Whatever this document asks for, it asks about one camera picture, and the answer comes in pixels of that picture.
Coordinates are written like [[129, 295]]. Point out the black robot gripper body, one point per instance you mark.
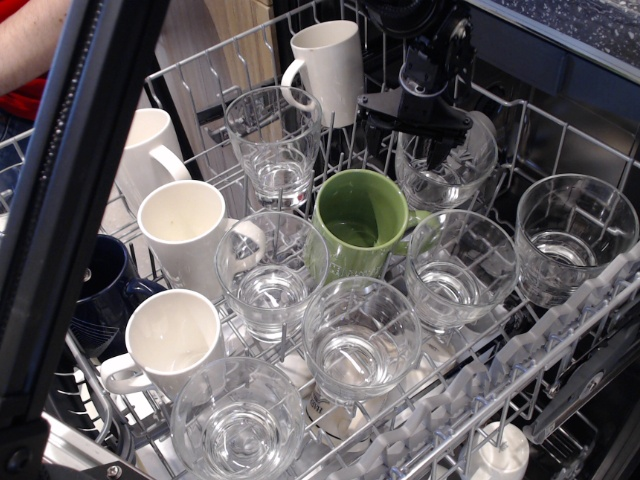
[[423, 116]]

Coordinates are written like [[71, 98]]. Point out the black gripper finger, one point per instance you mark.
[[377, 126], [437, 152]]

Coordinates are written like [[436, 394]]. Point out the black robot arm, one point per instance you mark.
[[438, 49]]

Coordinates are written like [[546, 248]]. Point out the person forearm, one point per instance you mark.
[[29, 39]]

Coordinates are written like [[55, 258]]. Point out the white mug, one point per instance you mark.
[[151, 157], [169, 337], [183, 223], [328, 61]]

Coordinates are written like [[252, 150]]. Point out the green ceramic mug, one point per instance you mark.
[[363, 217]]

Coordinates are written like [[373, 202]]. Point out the tall clear glass back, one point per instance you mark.
[[275, 135]]

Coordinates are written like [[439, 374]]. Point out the wooden cabinet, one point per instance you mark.
[[208, 53]]

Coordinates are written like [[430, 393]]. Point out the white mug middle left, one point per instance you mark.
[[183, 223]]

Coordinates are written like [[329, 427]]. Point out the white mug left back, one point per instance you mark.
[[151, 157]]

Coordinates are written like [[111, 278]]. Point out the grey plastic rack holder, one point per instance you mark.
[[529, 369]]

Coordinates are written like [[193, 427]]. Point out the white mug front left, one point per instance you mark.
[[169, 337]]

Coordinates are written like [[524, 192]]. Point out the white rack wheel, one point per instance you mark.
[[503, 453]]

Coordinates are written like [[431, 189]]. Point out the dark blue mug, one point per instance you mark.
[[112, 290]]

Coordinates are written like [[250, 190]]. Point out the black plastic tray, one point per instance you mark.
[[72, 401]]

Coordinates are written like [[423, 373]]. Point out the grey wire dishwasher rack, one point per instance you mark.
[[521, 73]]

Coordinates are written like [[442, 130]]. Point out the black metal frame bar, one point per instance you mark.
[[92, 93]]

